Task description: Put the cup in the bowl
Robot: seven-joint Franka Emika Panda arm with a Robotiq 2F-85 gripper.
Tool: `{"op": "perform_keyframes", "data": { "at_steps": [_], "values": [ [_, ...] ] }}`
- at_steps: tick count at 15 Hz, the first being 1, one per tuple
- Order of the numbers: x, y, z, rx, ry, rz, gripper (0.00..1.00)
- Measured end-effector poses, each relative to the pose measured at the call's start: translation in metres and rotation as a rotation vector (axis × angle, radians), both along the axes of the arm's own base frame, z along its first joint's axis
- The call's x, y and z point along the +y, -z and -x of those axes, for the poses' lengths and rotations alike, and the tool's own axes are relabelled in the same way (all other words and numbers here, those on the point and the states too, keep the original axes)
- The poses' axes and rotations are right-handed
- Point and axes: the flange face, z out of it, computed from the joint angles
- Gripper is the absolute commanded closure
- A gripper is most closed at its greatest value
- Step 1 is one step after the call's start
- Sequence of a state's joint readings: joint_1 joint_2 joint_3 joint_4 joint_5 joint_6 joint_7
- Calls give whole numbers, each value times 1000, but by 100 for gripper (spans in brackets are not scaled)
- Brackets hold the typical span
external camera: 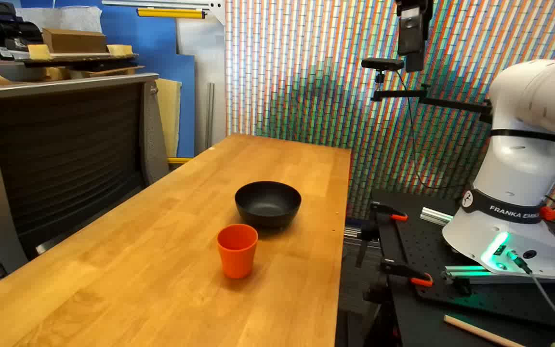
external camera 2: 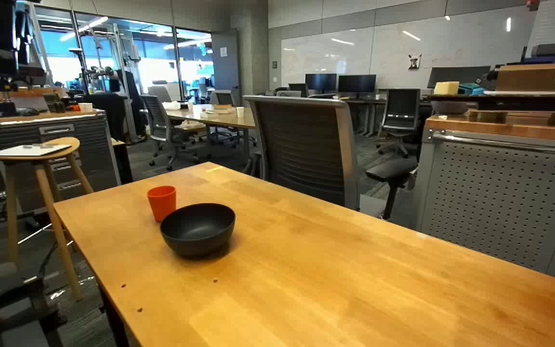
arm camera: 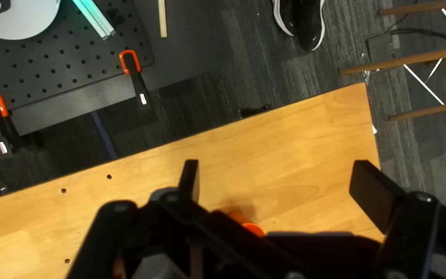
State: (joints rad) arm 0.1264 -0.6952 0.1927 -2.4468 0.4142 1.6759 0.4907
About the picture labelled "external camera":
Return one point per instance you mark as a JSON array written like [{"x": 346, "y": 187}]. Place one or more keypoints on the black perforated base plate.
[{"x": 433, "y": 308}]

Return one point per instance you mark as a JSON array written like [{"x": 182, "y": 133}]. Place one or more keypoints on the orange plastic cup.
[{"x": 238, "y": 250}]

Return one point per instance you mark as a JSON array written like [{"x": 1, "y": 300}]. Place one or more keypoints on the black bowl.
[{"x": 269, "y": 204}]

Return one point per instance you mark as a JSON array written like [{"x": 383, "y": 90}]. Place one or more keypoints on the long silver aluminium rail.
[{"x": 464, "y": 271}]

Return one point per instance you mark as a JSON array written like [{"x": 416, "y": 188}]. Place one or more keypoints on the black flat tray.
[{"x": 78, "y": 61}]

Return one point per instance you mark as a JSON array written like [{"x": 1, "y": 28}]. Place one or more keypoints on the blue board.
[{"x": 163, "y": 44}]

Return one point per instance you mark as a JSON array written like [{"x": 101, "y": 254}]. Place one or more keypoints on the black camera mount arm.
[{"x": 443, "y": 98}]

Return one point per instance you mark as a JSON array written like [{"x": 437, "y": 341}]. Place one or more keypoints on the pale yellow foam board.
[{"x": 169, "y": 115}]

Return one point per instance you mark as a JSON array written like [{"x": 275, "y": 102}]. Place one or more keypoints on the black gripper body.
[{"x": 414, "y": 34}]

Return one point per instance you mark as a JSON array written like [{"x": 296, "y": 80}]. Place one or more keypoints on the patterned backdrop screen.
[{"x": 329, "y": 77}]

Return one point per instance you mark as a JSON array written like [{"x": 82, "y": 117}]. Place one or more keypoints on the white panel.
[{"x": 211, "y": 57}]

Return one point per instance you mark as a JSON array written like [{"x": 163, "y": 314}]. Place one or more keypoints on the black mesh chair back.
[{"x": 59, "y": 160}]

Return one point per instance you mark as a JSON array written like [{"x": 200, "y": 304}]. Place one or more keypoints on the brown wooden box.
[{"x": 76, "y": 40}]

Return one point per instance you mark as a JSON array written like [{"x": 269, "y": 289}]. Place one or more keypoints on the black orange bar clamp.
[
  {"x": 410, "y": 271},
  {"x": 390, "y": 212}
]

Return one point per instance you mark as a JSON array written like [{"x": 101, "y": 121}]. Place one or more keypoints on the black stereo camera bar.
[{"x": 383, "y": 63}]

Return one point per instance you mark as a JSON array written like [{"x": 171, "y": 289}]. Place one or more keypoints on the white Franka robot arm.
[{"x": 527, "y": 173}]

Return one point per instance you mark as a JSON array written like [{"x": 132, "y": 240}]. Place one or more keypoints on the short silver aluminium profile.
[{"x": 435, "y": 215}]

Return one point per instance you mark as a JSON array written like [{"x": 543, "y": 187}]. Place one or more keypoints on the yellow foam slab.
[{"x": 121, "y": 50}]

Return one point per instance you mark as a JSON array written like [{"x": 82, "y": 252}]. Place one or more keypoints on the yellow spirit level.
[{"x": 173, "y": 11}]

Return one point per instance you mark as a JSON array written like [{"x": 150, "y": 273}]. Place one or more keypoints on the black machine on shelf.
[{"x": 11, "y": 28}]

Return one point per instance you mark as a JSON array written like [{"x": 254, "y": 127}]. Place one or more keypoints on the wooden dowel stick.
[{"x": 481, "y": 329}]

